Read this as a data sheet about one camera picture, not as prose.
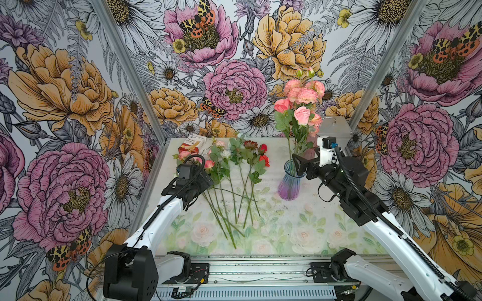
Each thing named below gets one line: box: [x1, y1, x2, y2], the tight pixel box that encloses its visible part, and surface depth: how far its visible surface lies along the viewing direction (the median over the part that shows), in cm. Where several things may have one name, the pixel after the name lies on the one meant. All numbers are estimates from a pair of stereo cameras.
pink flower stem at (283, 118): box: [273, 98, 295, 163], surface depth 78 cm
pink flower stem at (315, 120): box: [308, 112, 324, 162], surface depth 73 cm
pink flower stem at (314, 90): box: [304, 67, 326, 163], surface depth 71 cm
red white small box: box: [178, 133, 208, 154], surface depth 117 cm
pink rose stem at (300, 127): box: [292, 106, 311, 159], surface depth 66 cm
